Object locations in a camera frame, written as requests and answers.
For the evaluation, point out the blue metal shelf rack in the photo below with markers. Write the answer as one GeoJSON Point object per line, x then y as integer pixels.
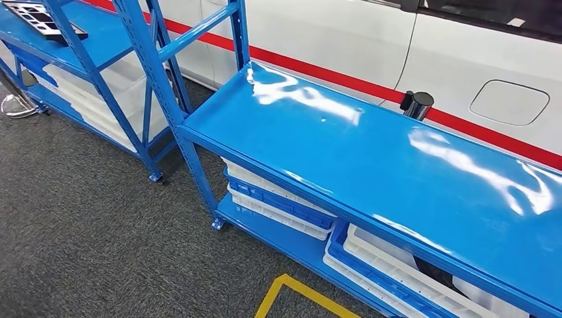
{"type": "Point", "coordinates": [105, 35]}
{"type": "Point", "coordinates": [351, 167]}

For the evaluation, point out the black plastic panel part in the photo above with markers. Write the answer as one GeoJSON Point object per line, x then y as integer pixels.
{"type": "Point", "coordinates": [39, 19]}

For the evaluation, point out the black caster wheel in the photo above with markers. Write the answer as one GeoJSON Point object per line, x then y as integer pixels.
{"type": "Point", "coordinates": [160, 180]}

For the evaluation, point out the white car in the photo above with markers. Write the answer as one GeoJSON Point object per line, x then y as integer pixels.
{"type": "Point", "coordinates": [329, 30]}

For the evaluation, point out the black stanchion post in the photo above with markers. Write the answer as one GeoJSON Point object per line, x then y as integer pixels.
{"type": "Point", "coordinates": [417, 105]}

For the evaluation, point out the chrome stanchion post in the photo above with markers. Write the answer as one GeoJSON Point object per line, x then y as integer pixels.
{"type": "Point", "coordinates": [17, 107]}

